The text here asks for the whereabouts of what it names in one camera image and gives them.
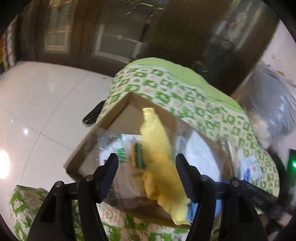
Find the green yellow scouring sponge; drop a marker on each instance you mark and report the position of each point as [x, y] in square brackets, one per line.
[138, 155]

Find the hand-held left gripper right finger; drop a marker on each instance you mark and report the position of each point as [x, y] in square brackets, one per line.
[185, 178]

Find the dark wooden glass-door cabinet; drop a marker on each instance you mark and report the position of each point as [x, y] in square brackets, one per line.
[143, 34]

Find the yellow cloth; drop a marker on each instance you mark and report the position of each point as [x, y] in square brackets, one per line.
[159, 162]

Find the large translucent plastic bag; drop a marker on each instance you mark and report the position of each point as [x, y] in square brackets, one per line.
[270, 104]

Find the large white printed packet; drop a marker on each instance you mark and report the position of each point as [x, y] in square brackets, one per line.
[124, 185]

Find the white round pad pack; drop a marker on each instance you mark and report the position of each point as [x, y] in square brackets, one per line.
[203, 157]

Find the blue cloth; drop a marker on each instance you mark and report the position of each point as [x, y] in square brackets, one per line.
[193, 212]

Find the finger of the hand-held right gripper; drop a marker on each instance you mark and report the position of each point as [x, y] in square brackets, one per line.
[272, 204]

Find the brown cardboard box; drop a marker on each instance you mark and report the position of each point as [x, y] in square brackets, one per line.
[124, 120]

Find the green white printed blanket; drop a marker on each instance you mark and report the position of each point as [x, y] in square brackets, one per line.
[185, 92]

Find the black slipper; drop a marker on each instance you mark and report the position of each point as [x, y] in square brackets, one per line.
[92, 115]

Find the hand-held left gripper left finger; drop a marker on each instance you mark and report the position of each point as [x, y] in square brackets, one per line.
[111, 176]

